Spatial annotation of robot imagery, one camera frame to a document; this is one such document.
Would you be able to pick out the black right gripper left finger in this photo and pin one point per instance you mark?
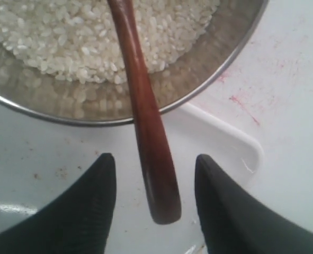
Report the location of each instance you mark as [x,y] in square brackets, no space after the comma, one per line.
[78,221]

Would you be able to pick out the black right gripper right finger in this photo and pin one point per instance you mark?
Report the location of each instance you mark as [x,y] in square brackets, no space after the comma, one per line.
[232,221]

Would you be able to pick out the brown wooden spoon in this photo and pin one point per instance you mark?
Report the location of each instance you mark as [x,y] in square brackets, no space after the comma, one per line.
[155,156]

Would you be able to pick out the steel bowl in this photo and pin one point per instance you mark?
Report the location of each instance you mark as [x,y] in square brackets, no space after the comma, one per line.
[32,93]

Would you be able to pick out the white rice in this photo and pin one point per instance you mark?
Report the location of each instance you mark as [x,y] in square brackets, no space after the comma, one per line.
[77,40]

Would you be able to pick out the white rectangular plastic tray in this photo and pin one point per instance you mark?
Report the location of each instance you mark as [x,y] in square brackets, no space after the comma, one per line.
[40,160]

